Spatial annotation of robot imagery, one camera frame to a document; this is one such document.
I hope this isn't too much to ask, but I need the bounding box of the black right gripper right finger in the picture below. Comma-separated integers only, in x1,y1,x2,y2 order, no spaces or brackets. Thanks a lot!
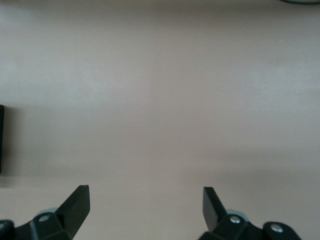
198,186,301,240

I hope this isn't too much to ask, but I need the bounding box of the black curved cable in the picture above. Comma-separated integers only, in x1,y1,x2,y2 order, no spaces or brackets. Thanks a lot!
276,0,319,5

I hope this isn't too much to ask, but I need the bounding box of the black plastic box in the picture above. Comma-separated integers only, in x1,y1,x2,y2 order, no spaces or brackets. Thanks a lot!
0,104,5,175

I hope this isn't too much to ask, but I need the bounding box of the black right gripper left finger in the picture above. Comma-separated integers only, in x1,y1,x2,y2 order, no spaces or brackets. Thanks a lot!
0,184,91,240

